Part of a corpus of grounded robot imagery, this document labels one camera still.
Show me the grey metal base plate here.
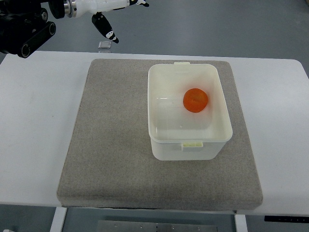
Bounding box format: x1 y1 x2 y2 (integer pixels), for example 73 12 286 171
97 220 218 232

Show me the white table right leg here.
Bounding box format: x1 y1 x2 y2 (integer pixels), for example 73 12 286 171
234 214 248 232

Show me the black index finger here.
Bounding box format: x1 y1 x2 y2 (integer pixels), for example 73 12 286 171
129 0 149 7

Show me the white plastic box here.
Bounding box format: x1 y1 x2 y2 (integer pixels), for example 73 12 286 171
147 62 233 160

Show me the white table left leg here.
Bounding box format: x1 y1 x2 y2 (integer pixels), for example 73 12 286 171
50 207 67 232

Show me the orange fruit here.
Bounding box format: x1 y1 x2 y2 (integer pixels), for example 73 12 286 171
183 88 209 113

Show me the white table leg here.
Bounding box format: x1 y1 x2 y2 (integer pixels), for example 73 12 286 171
234 214 248 232
50 207 67 232

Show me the black table control panel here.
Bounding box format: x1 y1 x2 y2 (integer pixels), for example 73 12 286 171
264 216 309 223

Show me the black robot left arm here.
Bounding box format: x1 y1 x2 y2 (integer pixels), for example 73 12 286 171
0 0 149 58

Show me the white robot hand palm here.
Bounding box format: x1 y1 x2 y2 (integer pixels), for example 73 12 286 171
72 0 130 17

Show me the small metal floor plate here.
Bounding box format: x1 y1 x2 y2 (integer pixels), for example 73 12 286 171
98 41 112 49

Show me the grey foam mat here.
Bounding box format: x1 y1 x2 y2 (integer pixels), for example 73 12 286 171
57 59 263 211

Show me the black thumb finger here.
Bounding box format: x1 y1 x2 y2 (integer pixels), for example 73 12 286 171
92 12 119 44

